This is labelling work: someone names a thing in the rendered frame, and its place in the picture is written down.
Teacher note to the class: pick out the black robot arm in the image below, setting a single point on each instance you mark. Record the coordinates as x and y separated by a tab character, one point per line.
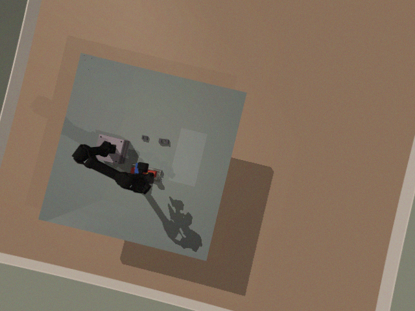
124	179

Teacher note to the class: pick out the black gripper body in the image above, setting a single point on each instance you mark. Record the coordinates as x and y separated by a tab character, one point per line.
142	167

